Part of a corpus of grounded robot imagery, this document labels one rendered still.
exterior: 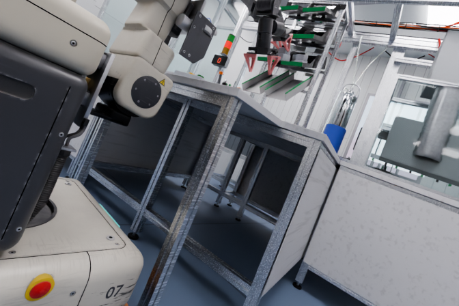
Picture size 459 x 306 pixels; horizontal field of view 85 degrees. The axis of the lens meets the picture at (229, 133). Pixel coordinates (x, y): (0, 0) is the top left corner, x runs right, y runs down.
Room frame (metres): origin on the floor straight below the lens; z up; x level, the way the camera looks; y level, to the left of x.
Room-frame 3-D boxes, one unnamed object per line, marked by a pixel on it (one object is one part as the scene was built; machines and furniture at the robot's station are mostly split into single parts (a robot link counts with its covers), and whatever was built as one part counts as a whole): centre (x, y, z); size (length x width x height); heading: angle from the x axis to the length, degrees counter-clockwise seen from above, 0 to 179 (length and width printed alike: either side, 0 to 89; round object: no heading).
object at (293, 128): (1.97, -0.07, 0.85); 1.50 x 1.41 x 0.03; 59
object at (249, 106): (1.37, 0.15, 0.84); 0.90 x 0.70 x 0.03; 51
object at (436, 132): (1.64, -1.22, 1.50); 0.38 x 0.21 x 0.88; 149
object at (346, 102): (1.97, -0.77, 1.32); 0.14 x 0.14 x 0.38
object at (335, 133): (1.97, -0.77, 1.00); 0.16 x 0.16 x 0.27
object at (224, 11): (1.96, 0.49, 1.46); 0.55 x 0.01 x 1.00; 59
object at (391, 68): (2.12, -1.09, 1.56); 0.09 x 0.04 x 1.39; 59
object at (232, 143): (3.67, -0.36, 0.73); 0.62 x 0.42 x 0.23; 59
